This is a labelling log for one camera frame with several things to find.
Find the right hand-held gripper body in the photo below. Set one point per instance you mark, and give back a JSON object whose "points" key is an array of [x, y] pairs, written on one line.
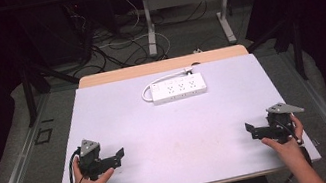
{"points": [[280, 126]]}

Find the black floor socket box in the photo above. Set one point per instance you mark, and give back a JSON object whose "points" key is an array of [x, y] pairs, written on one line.
{"points": [[43, 136]]}

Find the black equipment cabinet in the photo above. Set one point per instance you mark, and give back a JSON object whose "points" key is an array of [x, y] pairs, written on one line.
{"points": [[52, 33]]}

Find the person's right hand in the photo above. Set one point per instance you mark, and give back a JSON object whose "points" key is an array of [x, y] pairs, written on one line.
{"points": [[289, 150]]}

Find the black metal stand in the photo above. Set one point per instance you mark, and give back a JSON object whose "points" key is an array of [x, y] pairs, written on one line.
{"points": [[29, 95]]}

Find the white power strip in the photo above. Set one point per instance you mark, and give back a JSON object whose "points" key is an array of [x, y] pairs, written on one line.
{"points": [[179, 88], [162, 78]]}

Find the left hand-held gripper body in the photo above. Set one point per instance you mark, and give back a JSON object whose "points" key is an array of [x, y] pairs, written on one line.
{"points": [[90, 161]]}

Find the white table cover sheet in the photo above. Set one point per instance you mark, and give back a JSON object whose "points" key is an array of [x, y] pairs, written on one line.
{"points": [[175, 136]]}

